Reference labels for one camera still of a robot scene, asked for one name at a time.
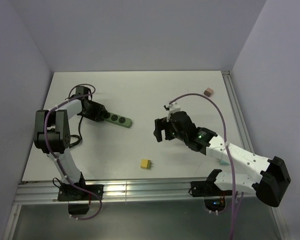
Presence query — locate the green power strip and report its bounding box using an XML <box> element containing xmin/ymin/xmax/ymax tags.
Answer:
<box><xmin>104</xmin><ymin>112</ymin><xmax>133</xmax><ymax>129</ymax></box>

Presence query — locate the aluminium side rail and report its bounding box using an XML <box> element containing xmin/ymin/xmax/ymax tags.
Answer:
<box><xmin>221</xmin><ymin>71</ymin><xmax>254</xmax><ymax>152</ymax></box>

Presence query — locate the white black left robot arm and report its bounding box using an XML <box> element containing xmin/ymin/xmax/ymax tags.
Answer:
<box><xmin>34</xmin><ymin>83</ymin><xmax>108</xmax><ymax>200</ymax></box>

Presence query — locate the light blue plug adapter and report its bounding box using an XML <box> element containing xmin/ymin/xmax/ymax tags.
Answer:
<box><xmin>217</xmin><ymin>159</ymin><xmax>229</xmax><ymax>166</ymax></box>

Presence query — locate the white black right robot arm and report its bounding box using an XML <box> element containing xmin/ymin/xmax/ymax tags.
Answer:
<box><xmin>153</xmin><ymin>111</ymin><xmax>291</xmax><ymax>208</ymax></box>

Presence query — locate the aluminium front rail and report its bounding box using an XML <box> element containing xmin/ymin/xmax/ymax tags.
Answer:
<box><xmin>13</xmin><ymin>178</ymin><xmax>277</xmax><ymax>206</ymax></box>

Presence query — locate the black power cord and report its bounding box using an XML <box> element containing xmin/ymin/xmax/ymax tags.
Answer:
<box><xmin>68</xmin><ymin>116</ymin><xmax>85</xmax><ymax>148</ymax></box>

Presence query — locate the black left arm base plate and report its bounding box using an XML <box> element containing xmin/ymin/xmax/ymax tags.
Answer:
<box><xmin>57</xmin><ymin>184</ymin><xmax>104</xmax><ymax>202</ymax></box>

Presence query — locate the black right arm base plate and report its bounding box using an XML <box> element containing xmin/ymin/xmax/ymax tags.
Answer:
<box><xmin>188</xmin><ymin>180</ymin><xmax>232</xmax><ymax>197</ymax></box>

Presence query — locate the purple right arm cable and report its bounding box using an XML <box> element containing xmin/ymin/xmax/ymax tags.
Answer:
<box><xmin>168</xmin><ymin>93</ymin><xmax>245</xmax><ymax>240</ymax></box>

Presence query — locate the yellow plug adapter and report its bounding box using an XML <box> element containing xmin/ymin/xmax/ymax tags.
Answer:
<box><xmin>140</xmin><ymin>159</ymin><xmax>155</xmax><ymax>170</ymax></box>

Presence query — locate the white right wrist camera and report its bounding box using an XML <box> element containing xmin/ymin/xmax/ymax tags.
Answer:
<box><xmin>163</xmin><ymin>101</ymin><xmax>181</xmax><ymax>122</ymax></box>

